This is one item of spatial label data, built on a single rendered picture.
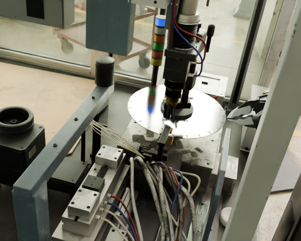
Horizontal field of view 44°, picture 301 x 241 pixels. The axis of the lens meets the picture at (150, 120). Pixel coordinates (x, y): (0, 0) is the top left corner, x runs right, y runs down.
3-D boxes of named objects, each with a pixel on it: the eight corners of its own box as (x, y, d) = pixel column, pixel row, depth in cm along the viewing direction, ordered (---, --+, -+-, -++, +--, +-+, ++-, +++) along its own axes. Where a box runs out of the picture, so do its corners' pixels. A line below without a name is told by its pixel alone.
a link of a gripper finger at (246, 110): (232, 112, 122) (259, 106, 116) (226, 119, 118) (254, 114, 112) (229, 103, 121) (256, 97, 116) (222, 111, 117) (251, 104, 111)
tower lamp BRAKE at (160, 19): (156, 21, 143) (157, 14, 141) (168, 24, 142) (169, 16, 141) (153, 25, 139) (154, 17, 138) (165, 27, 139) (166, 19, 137)
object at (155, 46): (154, 45, 148) (154, 38, 147) (165, 48, 148) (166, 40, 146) (151, 49, 145) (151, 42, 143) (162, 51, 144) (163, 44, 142)
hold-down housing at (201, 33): (182, 82, 116) (193, 18, 105) (196, 86, 114) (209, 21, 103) (176, 89, 112) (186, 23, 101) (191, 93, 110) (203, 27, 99)
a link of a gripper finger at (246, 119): (235, 120, 123) (263, 115, 117) (229, 128, 118) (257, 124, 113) (232, 112, 122) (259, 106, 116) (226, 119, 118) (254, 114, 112)
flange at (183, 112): (154, 103, 128) (155, 96, 127) (182, 98, 133) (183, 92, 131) (170, 120, 120) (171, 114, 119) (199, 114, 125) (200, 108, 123)
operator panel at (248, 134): (243, 113, 168) (252, 83, 160) (268, 119, 167) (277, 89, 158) (240, 149, 145) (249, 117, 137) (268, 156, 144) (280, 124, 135)
